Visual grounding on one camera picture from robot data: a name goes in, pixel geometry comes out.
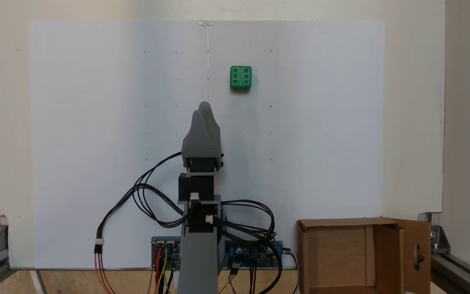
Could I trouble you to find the white paper sheet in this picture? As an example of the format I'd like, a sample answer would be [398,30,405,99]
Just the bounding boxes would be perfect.
[208,20,384,268]
[29,20,209,270]

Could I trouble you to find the thin board power cable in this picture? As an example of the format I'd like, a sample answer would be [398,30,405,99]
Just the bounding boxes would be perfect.
[282,247,301,294]

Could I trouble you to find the blue power circuit board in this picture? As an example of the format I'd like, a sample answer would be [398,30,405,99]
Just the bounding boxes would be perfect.
[224,241,284,269]

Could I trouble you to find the green jumper wire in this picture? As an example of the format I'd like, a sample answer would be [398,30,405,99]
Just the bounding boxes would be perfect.
[164,261,174,294]

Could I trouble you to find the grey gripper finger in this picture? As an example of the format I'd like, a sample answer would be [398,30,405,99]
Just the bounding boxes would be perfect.
[197,102,221,138]
[184,109,202,139]

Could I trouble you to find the controller board with jumper wires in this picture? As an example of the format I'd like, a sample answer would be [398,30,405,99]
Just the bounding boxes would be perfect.
[151,237,182,271]

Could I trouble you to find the green dice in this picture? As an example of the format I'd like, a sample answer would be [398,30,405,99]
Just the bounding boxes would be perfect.
[230,66,253,91]

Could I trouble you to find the yellow jumper wire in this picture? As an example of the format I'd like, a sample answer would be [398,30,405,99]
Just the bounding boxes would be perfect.
[158,247,168,294]

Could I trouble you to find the black cable with orange wires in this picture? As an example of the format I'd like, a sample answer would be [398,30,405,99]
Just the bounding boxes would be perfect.
[93,184,188,294]

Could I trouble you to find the black motor cable loop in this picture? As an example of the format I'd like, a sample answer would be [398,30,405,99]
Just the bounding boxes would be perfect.
[215,199,283,294]
[131,152,199,228]

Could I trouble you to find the open cardboard box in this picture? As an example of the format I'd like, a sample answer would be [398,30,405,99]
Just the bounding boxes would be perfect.
[296,216,432,294]

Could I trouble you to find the grey metal strut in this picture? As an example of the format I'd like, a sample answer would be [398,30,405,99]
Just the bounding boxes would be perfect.
[29,269,49,294]

